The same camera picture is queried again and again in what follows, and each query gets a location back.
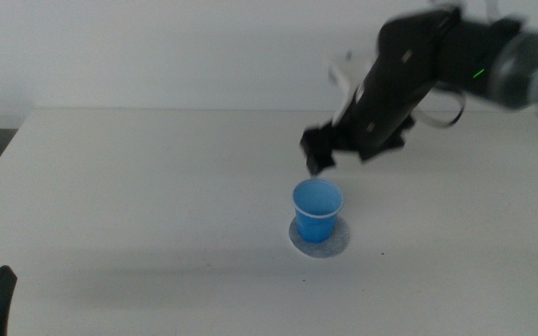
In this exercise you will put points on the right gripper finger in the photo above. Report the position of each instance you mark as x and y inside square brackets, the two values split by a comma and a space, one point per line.
[320, 144]
[386, 145]

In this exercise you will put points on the blue plastic cup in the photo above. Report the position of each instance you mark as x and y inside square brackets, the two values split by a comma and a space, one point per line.
[315, 224]

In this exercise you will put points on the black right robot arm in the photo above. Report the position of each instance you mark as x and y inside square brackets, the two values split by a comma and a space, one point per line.
[521, 70]

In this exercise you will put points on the round grey cup mat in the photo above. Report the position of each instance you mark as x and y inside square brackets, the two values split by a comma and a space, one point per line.
[332, 247]

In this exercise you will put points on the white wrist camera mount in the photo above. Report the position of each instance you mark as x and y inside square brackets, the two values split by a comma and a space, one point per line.
[344, 93]

